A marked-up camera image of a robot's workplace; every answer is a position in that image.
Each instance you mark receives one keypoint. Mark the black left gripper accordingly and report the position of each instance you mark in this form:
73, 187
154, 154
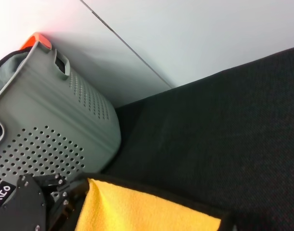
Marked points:
26, 207

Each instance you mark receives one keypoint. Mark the yellow grey towel black edge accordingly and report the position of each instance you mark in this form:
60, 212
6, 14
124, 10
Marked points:
137, 211

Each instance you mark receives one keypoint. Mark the grey perforated plastic storage box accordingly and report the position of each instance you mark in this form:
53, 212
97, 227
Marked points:
53, 115

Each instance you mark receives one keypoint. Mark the black tablecloth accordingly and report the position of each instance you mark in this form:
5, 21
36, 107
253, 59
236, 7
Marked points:
209, 132

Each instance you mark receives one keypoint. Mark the dark cloth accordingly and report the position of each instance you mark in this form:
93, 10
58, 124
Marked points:
9, 67

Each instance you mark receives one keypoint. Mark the red orange object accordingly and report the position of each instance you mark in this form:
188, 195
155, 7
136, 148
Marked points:
39, 40

